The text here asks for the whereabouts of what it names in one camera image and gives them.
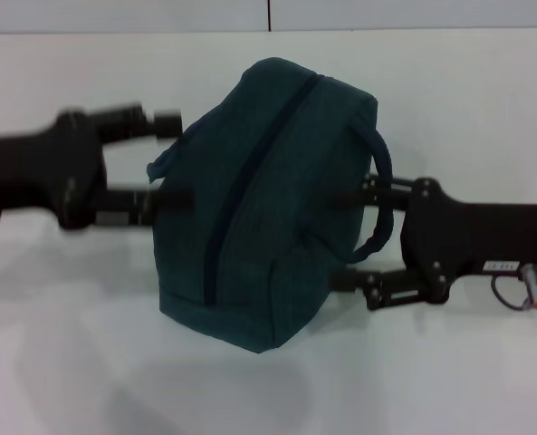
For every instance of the dark teal insulated lunch bag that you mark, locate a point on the dark teal insulated lunch bag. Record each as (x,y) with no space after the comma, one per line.
(286,204)

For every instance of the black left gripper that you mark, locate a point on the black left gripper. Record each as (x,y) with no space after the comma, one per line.
(37,172)

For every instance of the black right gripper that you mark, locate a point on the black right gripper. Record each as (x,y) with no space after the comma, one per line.
(476,240)

